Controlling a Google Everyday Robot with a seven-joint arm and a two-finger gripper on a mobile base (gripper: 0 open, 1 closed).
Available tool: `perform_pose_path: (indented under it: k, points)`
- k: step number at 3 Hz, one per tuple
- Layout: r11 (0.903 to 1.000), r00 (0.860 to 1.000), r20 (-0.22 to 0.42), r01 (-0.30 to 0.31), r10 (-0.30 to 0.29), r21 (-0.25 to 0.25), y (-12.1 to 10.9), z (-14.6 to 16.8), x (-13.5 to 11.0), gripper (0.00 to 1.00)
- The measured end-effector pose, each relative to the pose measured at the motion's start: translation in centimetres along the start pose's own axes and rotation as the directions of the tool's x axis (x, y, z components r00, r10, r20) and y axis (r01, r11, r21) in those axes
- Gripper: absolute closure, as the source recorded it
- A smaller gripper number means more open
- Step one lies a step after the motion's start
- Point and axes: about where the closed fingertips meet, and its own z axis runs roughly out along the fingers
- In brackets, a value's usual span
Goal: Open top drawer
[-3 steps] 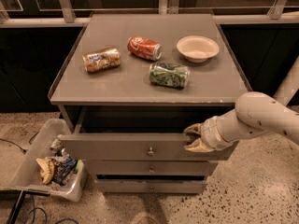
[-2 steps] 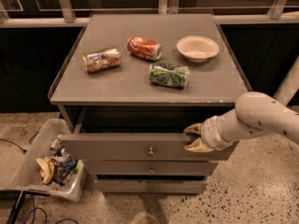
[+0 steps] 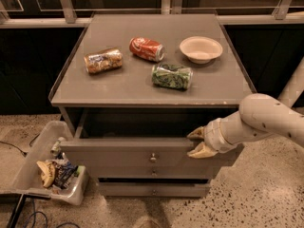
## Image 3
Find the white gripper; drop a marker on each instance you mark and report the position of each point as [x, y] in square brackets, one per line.
[213, 135]

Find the grey top drawer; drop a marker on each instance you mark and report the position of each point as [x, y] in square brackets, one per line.
[144, 143]

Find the grey drawer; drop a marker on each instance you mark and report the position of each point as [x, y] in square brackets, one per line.
[136, 189]
[144, 143]

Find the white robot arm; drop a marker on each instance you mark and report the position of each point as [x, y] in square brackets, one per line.
[259, 116]

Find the grey drawer cabinet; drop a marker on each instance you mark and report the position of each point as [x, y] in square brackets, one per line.
[220, 84]

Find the grey bottom drawer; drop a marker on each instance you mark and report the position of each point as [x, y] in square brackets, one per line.
[136, 189]

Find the green can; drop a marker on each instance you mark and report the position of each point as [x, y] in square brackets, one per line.
[172, 76]

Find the white paper bowl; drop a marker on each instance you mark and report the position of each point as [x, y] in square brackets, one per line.
[201, 50]

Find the red soda can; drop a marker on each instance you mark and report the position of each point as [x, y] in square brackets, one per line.
[147, 49]

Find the gold brown can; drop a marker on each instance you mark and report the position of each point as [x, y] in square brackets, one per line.
[103, 60]

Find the dark snack wrapper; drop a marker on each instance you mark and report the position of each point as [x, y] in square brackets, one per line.
[64, 169]

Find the metal window railing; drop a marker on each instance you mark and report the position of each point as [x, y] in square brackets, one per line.
[79, 13]

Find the small can in bin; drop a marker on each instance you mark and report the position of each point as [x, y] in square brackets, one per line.
[56, 148]

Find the crumpled tan paper bag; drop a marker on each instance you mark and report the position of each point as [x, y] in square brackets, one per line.
[48, 172]

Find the clear plastic trash bin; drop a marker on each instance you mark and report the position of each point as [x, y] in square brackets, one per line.
[27, 181]

